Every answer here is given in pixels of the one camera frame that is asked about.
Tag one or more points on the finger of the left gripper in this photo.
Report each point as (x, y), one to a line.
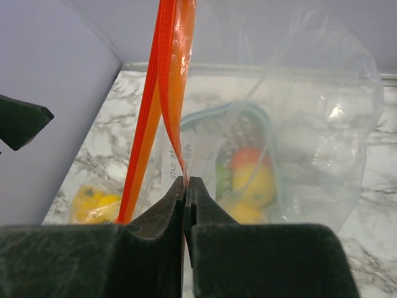
(22, 121)

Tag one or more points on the yellow bell pepper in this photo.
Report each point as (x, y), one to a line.
(108, 200)

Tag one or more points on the yellow mango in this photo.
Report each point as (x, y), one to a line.
(245, 214)

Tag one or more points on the clear zip bag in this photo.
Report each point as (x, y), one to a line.
(106, 214)
(269, 103)

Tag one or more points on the orange bell pepper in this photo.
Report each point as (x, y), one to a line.
(83, 207)

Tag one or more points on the yellow apple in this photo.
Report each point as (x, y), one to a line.
(255, 185)

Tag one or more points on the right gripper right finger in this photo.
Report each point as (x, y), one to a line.
(272, 260)

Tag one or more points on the blue plastic basket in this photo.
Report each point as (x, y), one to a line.
(249, 127)

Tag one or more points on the green apple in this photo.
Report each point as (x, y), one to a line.
(224, 177)

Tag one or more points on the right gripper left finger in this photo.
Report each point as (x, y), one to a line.
(140, 259)

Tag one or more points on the orange tangerine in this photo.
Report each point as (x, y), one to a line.
(249, 155)

